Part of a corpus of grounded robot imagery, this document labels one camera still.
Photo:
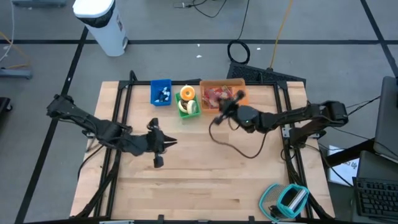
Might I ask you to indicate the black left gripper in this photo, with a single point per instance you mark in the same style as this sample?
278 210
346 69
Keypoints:
152 143

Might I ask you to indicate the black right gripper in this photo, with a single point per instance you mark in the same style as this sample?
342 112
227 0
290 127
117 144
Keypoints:
230 107

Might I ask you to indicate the black label dropper bottle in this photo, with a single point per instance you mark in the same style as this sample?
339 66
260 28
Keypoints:
167 98

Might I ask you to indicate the blue label dropper bottle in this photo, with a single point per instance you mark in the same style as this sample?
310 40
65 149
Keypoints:
158 99

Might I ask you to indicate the dark dropper bottle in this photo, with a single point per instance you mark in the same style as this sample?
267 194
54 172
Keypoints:
162 93

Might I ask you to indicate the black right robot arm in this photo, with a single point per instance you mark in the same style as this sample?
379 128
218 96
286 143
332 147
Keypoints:
295 116

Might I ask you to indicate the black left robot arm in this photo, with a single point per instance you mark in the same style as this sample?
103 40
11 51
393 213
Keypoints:
102 130

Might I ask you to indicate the tan cardboard box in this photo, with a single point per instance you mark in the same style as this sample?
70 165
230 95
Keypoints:
241 83

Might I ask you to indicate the green plastic basket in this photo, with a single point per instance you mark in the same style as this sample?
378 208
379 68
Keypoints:
186 115

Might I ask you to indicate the orange icing toy donut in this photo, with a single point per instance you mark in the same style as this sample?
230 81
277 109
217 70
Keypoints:
183 93

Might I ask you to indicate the blue plastic basket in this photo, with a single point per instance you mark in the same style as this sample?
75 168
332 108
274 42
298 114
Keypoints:
154 84

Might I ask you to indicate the teal mesh tray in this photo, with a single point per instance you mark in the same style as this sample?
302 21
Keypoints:
269 199

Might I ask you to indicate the white trash bin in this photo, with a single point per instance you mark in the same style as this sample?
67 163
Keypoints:
102 28

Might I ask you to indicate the black desk bar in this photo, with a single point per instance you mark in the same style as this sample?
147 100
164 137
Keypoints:
348 154

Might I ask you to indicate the white paper sheet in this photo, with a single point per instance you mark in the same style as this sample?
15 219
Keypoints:
345 169

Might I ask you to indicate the grey laptop lid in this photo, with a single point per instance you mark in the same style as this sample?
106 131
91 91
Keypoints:
387 118

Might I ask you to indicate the grey laptop base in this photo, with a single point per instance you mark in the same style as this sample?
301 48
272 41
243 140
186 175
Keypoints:
379 166

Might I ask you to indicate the grey floor base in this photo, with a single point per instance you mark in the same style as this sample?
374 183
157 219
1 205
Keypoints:
15 74

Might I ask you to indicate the black caster foot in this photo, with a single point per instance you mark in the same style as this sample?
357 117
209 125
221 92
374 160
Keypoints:
3 104

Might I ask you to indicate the black keyboard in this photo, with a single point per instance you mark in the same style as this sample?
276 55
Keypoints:
376 197

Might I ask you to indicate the grey floor bar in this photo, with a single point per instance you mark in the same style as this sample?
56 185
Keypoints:
37 3

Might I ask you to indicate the black table frame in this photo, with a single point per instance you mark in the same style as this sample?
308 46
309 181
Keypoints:
140 82

